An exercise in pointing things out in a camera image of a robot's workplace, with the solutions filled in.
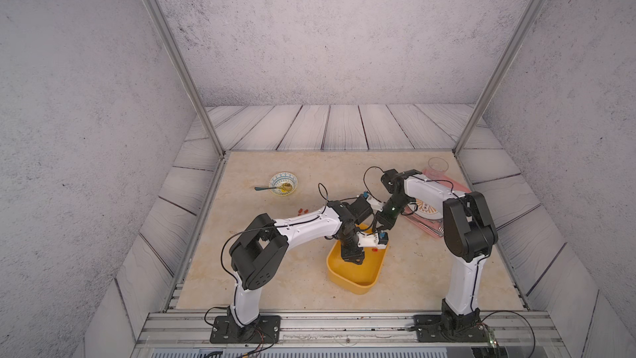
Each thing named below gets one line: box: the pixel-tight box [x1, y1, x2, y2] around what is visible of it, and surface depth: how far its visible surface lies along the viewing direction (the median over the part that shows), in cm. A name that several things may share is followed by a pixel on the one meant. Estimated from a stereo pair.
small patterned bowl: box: [269, 171, 299, 197], surface depth 108 cm
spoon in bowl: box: [254, 183, 293, 193], surface depth 107 cm
